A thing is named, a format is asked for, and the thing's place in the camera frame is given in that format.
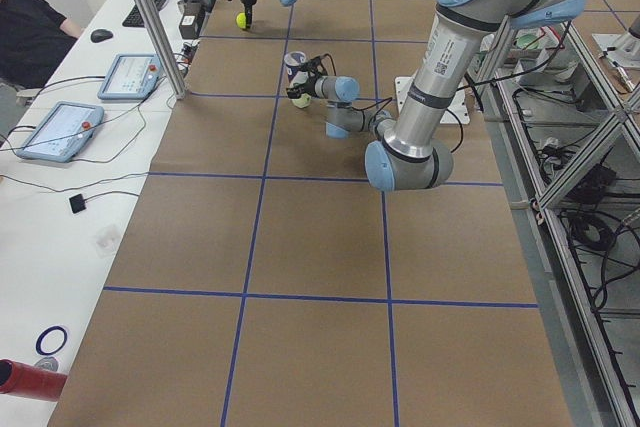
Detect small black square pad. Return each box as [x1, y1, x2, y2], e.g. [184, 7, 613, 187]
[69, 194, 87, 214]

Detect teach pendant tablet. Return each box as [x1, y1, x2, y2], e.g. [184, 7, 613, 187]
[97, 54, 163, 101]
[16, 101, 104, 163]

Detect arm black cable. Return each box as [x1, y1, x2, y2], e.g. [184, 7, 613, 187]
[319, 52, 464, 153]

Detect near teach pendant tablet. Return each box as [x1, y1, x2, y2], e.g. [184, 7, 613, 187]
[16, 101, 104, 163]

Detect yellow tennis ball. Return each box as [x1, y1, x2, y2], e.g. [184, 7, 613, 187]
[291, 94, 311, 109]
[236, 12, 250, 30]

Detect tennis ball can holder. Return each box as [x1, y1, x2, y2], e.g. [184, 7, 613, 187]
[284, 51, 308, 87]

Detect blue tape ring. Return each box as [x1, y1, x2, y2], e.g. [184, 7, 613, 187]
[36, 325, 69, 356]

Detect black computer mouse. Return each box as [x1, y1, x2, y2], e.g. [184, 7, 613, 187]
[90, 28, 114, 43]

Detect black box device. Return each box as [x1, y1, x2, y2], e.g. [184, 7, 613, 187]
[179, 2, 205, 40]

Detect black keyboard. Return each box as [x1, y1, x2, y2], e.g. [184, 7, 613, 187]
[121, 0, 177, 28]

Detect red bottle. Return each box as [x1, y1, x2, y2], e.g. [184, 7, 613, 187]
[1, 359, 67, 402]

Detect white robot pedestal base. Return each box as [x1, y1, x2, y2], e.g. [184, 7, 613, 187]
[394, 76, 470, 125]

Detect seated person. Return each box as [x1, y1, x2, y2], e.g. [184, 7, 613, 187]
[1, 0, 84, 88]

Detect far teach pendant tablet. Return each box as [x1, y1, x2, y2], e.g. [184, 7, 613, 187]
[97, 54, 163, 101]

